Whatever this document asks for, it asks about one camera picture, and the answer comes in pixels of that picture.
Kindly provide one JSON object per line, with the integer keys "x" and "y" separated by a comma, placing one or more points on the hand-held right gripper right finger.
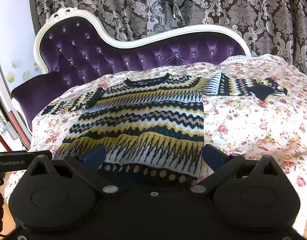
{"x": 214, "y": 155}

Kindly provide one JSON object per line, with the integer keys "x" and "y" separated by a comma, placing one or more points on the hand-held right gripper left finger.
{"x": 95, "y": 155}

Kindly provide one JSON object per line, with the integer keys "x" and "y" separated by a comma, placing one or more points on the patterned knit sweater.
{"x": 146, "y": 122}

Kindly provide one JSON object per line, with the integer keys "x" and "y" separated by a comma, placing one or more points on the floral blanket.
{"x": 256, "y": 130}

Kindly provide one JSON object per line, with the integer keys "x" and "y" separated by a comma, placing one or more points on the purple tufted headboard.
{"x": 98, "y": 52}

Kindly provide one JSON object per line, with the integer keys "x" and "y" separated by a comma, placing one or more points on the white door with stickers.
{"x": 11, "y": 55}

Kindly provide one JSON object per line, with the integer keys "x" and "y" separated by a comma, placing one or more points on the damask patterned curtain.
{"x": 218, "y": 5}

